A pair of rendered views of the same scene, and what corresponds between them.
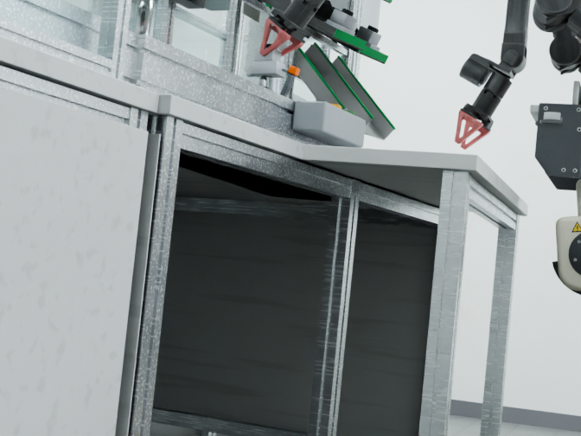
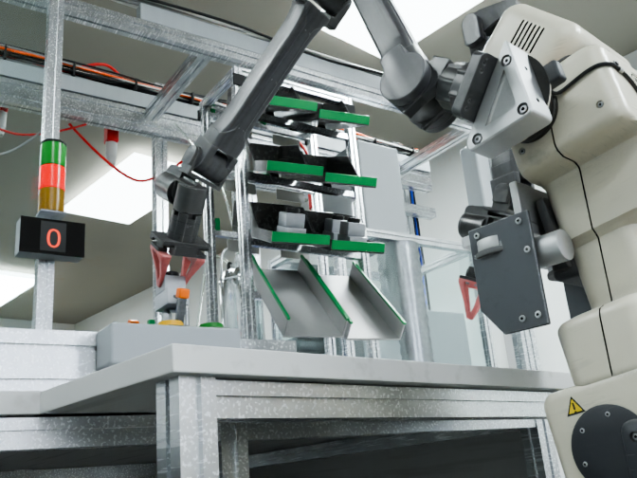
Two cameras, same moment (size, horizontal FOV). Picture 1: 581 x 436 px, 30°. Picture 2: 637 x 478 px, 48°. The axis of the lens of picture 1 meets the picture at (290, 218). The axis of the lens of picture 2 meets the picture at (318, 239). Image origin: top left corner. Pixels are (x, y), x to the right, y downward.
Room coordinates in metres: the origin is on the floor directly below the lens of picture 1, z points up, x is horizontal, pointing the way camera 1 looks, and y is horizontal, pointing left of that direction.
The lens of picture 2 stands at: (1.37, -0.78, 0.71)
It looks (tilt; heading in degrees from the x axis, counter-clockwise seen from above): 19 degrees up; 28
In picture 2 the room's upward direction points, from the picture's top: 5 degrees counter-clockwise
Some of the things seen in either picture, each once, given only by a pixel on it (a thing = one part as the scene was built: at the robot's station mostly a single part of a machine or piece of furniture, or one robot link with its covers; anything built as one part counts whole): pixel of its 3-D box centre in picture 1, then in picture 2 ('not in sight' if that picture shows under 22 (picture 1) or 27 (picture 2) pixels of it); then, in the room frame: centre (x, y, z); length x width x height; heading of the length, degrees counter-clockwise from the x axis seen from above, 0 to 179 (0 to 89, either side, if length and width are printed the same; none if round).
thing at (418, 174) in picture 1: (352, 180); (291, 407); (2.46, -0.13, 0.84); 0.90 x 0.70 x 0.03; 162
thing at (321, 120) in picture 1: (329, 125); (171, 348); (2.23, -0.06, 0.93); 0.21 x 0.07 x 0.06; 153
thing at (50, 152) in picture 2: not in sight; (53, 156); (2.28, 0.28, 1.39); 0.05 x 0.05 x 0.05
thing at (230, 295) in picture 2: not in sight; (240, 299); (3.29, 0.54, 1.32); 0.14 x 0.14 x 0.38
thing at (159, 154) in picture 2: not in sight; (160, 252); (3.28, 0.87, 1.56); 0.04 x 0.04 x 1.39; 63
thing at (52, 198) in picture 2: not in sight; (51, 202); (2.28, 0.28, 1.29); 0.05 x 0.05 x 0.05
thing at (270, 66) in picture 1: (264, 60); (169, 292); (2.41, 0.09, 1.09); 0.08 x 0.04 x 0.07; 63
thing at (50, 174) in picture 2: not in sight; (52, 179); (2.28, 0.28, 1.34); 0.05 x 0.05 x 0.05
